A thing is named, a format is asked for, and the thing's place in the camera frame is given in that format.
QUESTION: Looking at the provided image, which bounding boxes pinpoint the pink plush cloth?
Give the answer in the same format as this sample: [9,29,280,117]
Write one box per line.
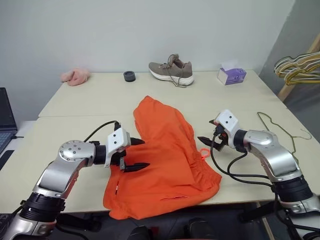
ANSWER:
[60,67,91,87]

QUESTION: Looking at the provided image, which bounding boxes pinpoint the purple tissue box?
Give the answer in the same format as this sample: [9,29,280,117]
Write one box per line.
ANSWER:
[216,60,248,87]

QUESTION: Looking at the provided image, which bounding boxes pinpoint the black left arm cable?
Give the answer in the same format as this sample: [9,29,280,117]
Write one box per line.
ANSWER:
[83,120,122,143]

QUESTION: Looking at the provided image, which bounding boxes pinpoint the dark laptop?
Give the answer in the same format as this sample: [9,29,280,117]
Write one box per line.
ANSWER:
[0,87,18,155]

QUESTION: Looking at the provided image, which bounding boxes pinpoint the black flat pad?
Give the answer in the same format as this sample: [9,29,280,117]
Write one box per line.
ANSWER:
[0,149,16,171]

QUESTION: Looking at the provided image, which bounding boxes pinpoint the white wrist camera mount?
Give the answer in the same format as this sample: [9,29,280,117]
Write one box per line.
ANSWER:
[214,109,240,149]
[104,127,132,168]

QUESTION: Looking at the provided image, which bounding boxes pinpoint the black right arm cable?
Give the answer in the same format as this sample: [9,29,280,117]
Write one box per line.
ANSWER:
[210,128,278,201]

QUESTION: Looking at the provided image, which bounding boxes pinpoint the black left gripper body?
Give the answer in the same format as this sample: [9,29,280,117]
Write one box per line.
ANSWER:
[109,149,129,173]

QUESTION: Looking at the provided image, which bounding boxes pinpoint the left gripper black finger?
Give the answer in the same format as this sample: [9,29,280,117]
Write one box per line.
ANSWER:
[128,136,146,147]
[123,162,151,174]

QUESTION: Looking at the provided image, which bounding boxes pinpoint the olive wire hanger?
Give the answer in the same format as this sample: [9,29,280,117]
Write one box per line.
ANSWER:
[257,111,313,163]

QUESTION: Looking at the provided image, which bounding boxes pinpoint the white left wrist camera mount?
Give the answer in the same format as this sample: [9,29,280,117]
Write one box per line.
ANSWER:
[104,127,132,168]

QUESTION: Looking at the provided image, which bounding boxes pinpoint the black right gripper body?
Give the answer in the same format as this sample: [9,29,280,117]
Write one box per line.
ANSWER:
[212,122,230,152]

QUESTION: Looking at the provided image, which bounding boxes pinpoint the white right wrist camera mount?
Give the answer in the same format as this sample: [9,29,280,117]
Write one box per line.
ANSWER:
[214,109,240,149]

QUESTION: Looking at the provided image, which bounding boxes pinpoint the dark rounded shape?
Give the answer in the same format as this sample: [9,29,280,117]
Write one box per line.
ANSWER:
[183,217,214,240]

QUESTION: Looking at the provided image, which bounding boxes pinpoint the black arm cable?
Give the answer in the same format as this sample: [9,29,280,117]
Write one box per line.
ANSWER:
[83,120,122,143]
[210,128,278,201]

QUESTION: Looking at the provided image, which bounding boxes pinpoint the taupe sneaker with white sole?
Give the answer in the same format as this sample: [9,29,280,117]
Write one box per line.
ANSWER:
[148,53,195,88]

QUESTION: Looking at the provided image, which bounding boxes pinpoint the black metal frame bar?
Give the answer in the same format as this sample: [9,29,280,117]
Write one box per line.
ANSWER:
[238,199,279,224]

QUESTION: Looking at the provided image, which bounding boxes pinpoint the orange shorts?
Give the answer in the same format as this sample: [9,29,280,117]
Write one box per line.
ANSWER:
[102,95,223,221]

